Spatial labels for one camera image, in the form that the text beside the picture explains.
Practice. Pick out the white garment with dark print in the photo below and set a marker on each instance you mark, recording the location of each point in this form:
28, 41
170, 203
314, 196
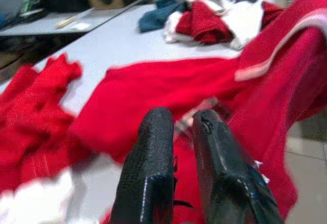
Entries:
242, 17

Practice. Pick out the red jacket with white stripes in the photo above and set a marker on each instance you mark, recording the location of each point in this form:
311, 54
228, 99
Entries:
153, 86

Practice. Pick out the grey side table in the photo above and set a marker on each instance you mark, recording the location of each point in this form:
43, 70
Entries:
38, 25

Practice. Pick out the dark teal garment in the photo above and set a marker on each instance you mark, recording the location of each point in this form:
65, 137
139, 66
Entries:
155, 17

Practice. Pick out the white paper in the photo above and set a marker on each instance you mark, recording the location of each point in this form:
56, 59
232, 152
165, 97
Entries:
81, 26

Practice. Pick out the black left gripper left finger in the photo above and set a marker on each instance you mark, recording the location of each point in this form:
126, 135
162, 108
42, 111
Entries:
150, 157

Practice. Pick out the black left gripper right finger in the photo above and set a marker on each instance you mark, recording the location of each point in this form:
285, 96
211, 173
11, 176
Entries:
224, 178

